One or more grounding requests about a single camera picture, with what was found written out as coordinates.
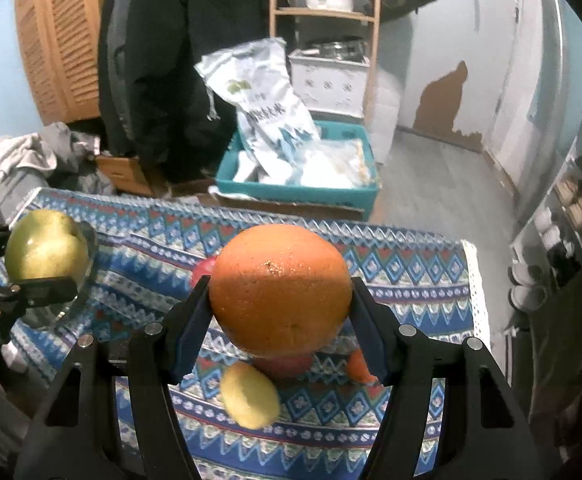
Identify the large orange front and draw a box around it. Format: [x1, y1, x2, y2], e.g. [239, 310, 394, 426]
[346, 348, 378, 385]

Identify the large orange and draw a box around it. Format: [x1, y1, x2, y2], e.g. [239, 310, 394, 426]
[346, 348, 378, 385]
[209, 224, 353, 358]

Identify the yellow mango front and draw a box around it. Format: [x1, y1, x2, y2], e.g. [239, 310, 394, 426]
[219, 361, 280, 430]

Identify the dark red apple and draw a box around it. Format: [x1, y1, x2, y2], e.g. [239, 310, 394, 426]
[252, 353, 314, 379]

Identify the dark glass fruit plate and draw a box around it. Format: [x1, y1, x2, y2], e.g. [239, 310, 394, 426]
[22, 221, 98, 330]

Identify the pile of grey clothes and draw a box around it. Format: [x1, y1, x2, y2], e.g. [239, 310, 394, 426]
[0, 122, 115, 223]

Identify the patterned blue tablecloth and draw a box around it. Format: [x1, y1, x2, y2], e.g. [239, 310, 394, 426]
[9, 188, 489, 479]

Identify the wooden drawer box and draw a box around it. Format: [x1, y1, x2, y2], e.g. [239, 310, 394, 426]
[96, 155, 171, 197]

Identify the shoe rack with shoes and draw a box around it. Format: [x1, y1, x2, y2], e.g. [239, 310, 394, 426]
[507, 120, 582, 314]

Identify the wooden louvered wardrobe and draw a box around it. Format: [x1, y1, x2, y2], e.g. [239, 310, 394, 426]
[15, 0, 104, 124]

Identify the black hanging coat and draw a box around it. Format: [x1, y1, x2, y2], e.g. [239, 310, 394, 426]
[98, 0, 269, 184]

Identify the white rice bag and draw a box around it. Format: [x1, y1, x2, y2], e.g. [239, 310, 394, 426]
[195, 38, 320, 185]

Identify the teal plastic crate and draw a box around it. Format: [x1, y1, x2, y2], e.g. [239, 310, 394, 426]
[215, 120, 381, 219]

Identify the white door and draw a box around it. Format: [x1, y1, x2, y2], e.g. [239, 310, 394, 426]
[484, 0, 568, 224]

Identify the clear plastic bag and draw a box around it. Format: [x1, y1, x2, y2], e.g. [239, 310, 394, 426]
[297, 139, 373, 190]

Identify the white patterned storage box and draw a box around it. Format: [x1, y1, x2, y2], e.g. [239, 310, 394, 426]
[289, 50, 369, 119]

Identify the wooden shelf rack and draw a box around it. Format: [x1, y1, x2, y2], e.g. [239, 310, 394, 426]
[268, 0, 380, 125]

